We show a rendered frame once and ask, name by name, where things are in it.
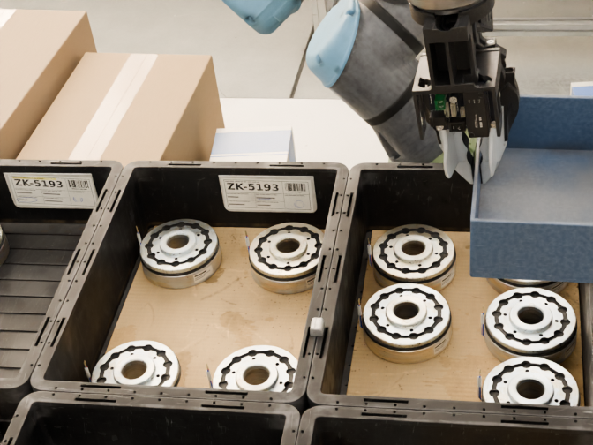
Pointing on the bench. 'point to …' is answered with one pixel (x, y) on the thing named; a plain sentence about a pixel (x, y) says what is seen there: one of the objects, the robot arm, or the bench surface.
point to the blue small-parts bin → (538, 196)
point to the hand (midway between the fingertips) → (477, 166)
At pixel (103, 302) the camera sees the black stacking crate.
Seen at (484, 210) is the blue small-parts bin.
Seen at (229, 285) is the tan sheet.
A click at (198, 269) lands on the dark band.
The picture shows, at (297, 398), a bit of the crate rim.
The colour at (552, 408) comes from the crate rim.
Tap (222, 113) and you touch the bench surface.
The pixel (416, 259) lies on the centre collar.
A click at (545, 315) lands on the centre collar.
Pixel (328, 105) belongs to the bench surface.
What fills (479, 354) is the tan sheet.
